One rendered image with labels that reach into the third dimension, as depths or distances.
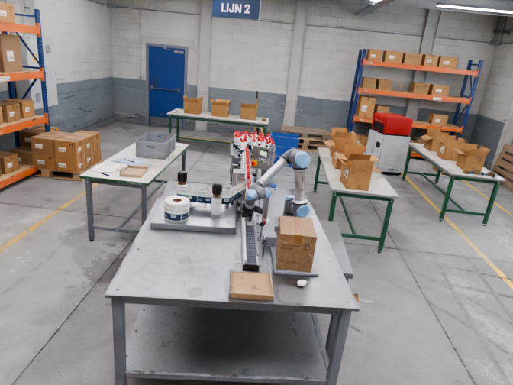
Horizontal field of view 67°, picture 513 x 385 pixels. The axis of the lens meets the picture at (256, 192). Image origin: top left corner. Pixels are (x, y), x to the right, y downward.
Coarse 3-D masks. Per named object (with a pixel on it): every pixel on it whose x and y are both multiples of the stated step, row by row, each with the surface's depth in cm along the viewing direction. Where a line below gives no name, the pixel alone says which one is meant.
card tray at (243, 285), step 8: (232, 272) 258; (240, 272) 259; (248, 272) 260; (232, 280) 249; (240, 280) 250; (248, 280) 251; (256, 280) 251; (264, 280) 252; (232, 288) 241; (240, 288) 242; (248, 288) 243; (256, 288) 243; (264, 288) 244; (272, 288) 240; (232, 296) 231; (240, 296) 231; (248, 296) 231; (256, 296) 232; (264, 296) 232; (272, 296) 232
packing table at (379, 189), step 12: (324, 156) 609; (324, 168) 542; (336, 180) 493; (372, 180) 508; (384, 180) 513; (336, 192) 464; (348, 192) 459; (360, 192) 458; (372, 192) 460; (384, 192) 464; (348, 216) 539; (384, 228) 475; (372, 240) 483; (384, 240) 480
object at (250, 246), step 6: (246, 222) 323; (246, 228) 312; (252, 228) 313; (246, 234) 303; (252, 234) 304; (246, 240) 293; (252, 240) 294; (246, 246) 284; (252, 246) 285; (246, 252) 276; (252, 252) 277; (252, 258) 268; (246, 264) 260; (252, 264) 261
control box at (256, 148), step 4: (256, 144) 331; (256, 148) 327; (260, 148) 325; (264, 148) 323; (268, 148) 322; (256, 152) 328; (268, 152) 322; (252, 156) 332; (256, 156) 329; (260, 156) 327; (268, 156) 323; (252, 160) 333; (256, 160) 330; (256, 164) 331; (260, 164) 329; (264, 164) 327; (260, 168) 330; (264, 168) 328
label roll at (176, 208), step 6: (168, 198) 319; (174, 198) 321; (180, 198) 322; (186, 198) 323; (168, 204) 309; (174, 204) 308; (180, 204) 310; (186, 204) 313; (168, 210) 311; (174, 210) 309; (180, 210) 310; (186, 210) 315; (168, 216) 313; (174, 216) 311; (180, 216) 312; (186, 216) 317
